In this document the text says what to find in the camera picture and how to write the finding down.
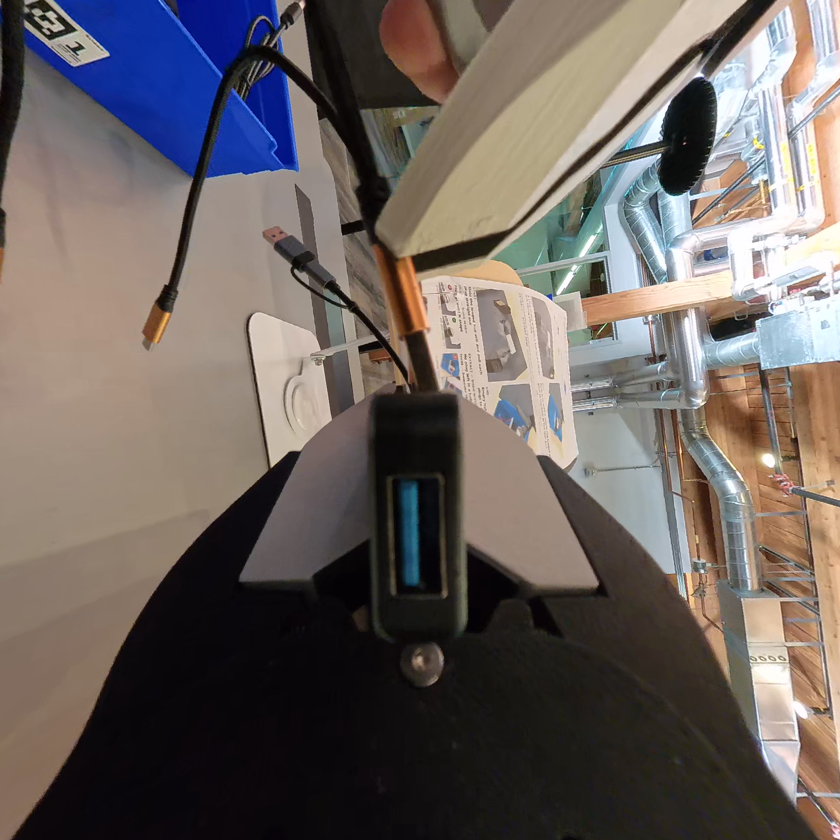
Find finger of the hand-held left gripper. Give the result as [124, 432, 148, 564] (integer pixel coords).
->
[374, 0, 791, 273]
[305, 0, 395, 245]

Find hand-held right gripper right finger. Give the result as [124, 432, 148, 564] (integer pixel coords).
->
[458, 400, 602, 597]

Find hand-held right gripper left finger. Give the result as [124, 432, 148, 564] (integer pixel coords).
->
[239, 394, 378, 592]

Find black usb hub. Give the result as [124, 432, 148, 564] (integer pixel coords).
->
[369, 392, 469, 641]

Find person's left hand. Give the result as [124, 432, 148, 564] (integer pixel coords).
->
[379, 0, 462, 105]

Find black ribbed round disc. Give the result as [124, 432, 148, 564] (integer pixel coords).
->
[613, 77, 718, 196]

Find tan wooden board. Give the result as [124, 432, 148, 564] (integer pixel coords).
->
[453, 259, 527, 287]

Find printed instruction sheet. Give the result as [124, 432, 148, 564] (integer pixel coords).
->
[420, 276, 580, 476]

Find thin metal stand rod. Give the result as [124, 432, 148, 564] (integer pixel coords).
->
[310, 336, 389, 363]

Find blue plastic bin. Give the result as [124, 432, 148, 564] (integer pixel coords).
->
[0, 0, 300, 179]

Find wooden ceiling beam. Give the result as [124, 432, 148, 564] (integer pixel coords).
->
[580, 272, 733, 327]

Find silver insulated pipes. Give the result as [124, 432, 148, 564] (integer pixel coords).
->
[663, 0, 840, 304]

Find galvanised metal box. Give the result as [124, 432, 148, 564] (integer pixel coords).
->
[755, 304, 840, 372]

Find braided cable with grey plug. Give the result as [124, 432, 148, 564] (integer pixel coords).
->
[239, 0, 307, 102]

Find thin black cable grey adapter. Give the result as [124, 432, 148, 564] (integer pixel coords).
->
[262, 225, 412, 392]

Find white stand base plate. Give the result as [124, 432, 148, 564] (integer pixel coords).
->
[247, 311, 361, 468]

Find silver spiral ventilation duct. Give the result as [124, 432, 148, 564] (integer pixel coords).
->
[676, 308, 766, 593]

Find rectangular metal duct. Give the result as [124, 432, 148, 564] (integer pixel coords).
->
[714, 580, 804, 800]

